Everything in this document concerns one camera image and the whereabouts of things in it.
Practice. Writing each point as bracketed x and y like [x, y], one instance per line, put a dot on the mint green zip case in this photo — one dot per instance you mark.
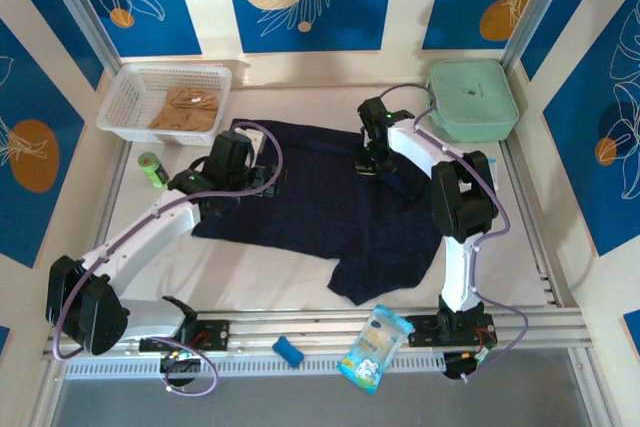
[470, 97]

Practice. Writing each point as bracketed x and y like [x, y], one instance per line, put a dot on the small blue sponge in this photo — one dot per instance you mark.
[288, 351]

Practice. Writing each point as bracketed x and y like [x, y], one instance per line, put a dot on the aluminium rail frame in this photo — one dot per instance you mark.
[310, 329]

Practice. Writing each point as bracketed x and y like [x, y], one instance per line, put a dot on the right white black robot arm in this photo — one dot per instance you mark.
[460, 197]

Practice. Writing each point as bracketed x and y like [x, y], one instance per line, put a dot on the navy blue t-shirt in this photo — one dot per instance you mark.
[325, 207]

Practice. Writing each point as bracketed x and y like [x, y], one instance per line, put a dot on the aluminium corner post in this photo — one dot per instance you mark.
[537, 7]
[82, 12]

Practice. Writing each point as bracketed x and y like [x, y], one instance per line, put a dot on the green cylindrical bottle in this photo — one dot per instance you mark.
[152, 169]

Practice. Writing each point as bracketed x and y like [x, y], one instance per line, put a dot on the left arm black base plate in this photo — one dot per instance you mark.
[215, 334]

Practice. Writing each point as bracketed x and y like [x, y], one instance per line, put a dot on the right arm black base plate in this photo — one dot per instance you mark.
[425, 332]

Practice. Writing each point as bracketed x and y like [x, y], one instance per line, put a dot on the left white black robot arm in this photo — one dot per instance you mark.
[135, 247]

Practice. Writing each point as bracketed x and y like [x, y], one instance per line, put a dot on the white plastic mesh basket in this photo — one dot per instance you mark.
[125, 102]

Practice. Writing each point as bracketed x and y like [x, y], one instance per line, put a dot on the wet wipes packet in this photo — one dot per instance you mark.
[375, 347]

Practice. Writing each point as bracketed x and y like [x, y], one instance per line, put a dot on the tan folded t-shirt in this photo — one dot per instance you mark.
[185, 109]

